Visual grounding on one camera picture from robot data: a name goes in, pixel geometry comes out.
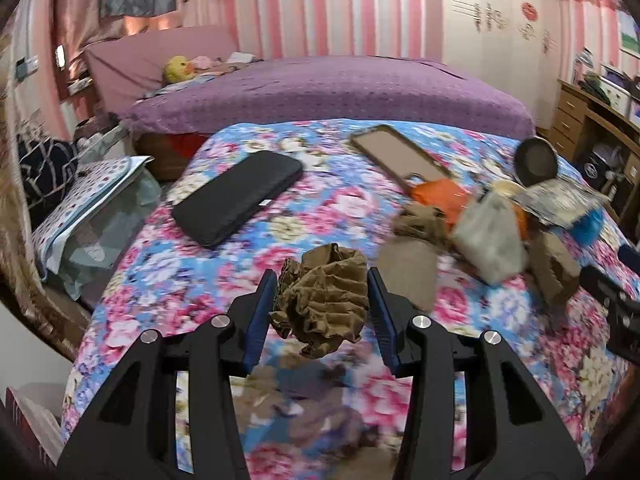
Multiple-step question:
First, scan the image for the silver snack wrapper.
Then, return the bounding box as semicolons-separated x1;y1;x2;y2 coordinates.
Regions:
512;180;608;228

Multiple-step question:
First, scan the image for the white storage box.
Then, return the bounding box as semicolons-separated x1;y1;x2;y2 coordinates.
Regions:
600;65;633;111

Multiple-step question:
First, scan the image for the pink headboard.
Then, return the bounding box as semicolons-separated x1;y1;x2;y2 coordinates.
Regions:
82;25;238;106

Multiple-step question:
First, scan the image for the clear plastic bag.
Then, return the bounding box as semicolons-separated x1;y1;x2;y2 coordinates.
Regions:
452;192;529;286

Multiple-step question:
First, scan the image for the white appliance under desk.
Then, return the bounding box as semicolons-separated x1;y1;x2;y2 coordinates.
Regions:
597;142;626;171

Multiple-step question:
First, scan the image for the small framed picture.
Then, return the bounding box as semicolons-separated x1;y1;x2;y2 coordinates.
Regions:
617;10;640;58

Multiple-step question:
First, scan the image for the large orange peel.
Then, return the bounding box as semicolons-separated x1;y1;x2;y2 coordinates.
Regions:
411;178;473;226

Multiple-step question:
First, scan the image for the yellow duck plush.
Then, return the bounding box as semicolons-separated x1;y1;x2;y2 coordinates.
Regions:
162;56;197;83

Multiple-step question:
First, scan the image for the white wardrobe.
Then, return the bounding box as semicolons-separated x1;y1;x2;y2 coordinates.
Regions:
440;0;566;136

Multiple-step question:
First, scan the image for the brown cardboard piece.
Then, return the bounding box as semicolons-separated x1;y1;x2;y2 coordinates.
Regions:
529;232;583;308

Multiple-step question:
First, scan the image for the brown cardboard tray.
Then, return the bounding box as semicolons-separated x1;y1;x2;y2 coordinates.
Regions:
348;124;453;196

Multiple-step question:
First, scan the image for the black flat case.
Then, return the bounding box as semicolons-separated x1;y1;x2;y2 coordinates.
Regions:
171;150;305;249

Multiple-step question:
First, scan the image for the blue plastic wrapper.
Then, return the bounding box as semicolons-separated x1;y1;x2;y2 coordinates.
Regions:
570;208;606;246

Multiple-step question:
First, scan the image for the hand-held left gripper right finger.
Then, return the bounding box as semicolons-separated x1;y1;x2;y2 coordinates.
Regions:
367;267;586;480

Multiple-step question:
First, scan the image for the purple bed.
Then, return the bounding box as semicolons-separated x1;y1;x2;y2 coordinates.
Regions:
120;55;536;138

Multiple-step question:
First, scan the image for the pink curtain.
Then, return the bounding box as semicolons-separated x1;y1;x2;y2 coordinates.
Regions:
50;0;188;58

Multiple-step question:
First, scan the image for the flat brown paper piece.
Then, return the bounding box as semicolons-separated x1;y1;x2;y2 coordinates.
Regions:
377;237;441;311

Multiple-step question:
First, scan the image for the wall socket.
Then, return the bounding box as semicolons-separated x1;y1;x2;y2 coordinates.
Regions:
15;55;41;81

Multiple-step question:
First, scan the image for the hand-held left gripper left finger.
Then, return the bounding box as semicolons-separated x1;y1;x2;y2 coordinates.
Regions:
57;269;278;480

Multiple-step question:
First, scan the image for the polka dot storage bag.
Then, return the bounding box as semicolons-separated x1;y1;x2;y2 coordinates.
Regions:
32;155;161;301

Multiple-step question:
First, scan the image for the brown fuzzy cloth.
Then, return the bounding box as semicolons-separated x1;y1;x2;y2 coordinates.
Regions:
0;25;91;361

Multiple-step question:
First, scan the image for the wooden desk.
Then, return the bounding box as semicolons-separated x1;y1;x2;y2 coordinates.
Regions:
550;79;640;231

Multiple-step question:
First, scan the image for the floral blanket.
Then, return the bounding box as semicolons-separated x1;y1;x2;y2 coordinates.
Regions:
60;119;633;480

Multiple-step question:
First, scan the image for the wooden bed frame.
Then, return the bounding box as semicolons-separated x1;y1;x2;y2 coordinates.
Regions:
135;130;211;181

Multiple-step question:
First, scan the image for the mug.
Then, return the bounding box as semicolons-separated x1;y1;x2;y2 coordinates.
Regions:
515;137;559;187

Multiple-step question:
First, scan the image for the pink cloth bundle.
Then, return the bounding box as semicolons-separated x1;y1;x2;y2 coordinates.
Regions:
192;52;261;75

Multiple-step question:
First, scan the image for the black box with label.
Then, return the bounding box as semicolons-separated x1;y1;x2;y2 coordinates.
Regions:
575;160;613;196

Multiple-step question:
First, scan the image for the dark patterned cloth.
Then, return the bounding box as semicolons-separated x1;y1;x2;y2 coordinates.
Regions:
17;135;78;211

